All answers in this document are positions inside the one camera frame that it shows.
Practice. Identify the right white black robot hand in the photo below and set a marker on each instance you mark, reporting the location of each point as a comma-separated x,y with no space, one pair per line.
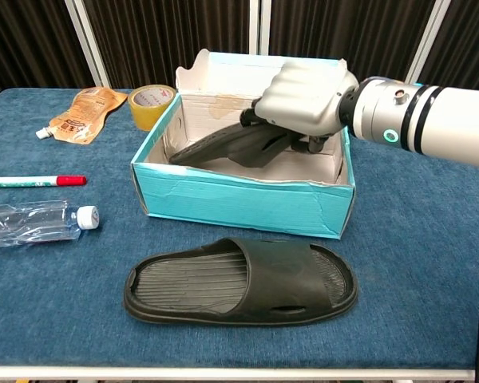
303,99

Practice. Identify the black rubber slipper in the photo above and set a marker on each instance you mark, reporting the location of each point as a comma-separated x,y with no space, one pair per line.
231,287
239,147

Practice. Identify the light blue shoe box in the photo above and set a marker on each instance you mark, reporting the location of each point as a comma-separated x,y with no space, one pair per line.
243,203

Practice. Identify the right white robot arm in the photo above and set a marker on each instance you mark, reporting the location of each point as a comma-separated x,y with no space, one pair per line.
431,115

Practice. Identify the dark pleated partition panel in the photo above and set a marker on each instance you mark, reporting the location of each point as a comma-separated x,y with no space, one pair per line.
28,44
171,40
471,44
343,36

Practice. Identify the brown packing tape roll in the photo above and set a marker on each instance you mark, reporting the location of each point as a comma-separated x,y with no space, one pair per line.
147,107

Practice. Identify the brown spout pouch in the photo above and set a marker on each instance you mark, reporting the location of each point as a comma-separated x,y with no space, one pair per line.
85,115

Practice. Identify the white marker red cap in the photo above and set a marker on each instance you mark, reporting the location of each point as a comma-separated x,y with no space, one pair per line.
36,181

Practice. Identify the clear plastic water bottle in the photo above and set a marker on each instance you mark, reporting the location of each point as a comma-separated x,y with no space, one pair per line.
28,223

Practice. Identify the dark blue table cloth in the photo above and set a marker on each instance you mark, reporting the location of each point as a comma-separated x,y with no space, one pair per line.
64,299

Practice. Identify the grey partition post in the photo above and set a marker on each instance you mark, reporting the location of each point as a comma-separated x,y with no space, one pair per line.
428,42
88,44
259,26

